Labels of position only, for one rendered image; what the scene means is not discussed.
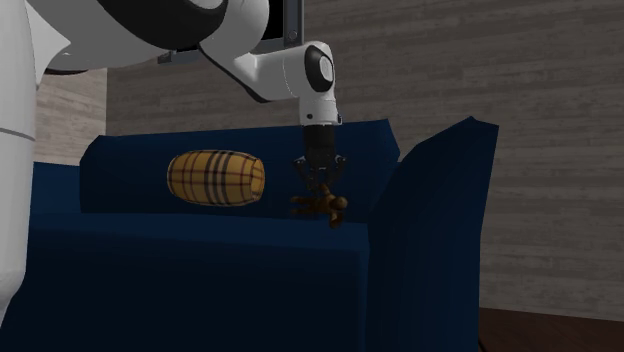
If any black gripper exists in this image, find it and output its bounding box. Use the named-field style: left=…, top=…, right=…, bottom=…
left=292, top=124, right=348, bottom=194

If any brown wooden doll figure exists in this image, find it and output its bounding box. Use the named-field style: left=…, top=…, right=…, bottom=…
left=290, top=183, right=349, bottom=230

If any yellow plaid bolster cushion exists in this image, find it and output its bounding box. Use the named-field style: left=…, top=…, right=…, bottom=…
left=166, top=149, right=267, bottom=207

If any dark blue sofa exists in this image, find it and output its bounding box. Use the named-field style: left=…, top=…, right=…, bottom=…
left=0, top=115, right=500, bottom=352

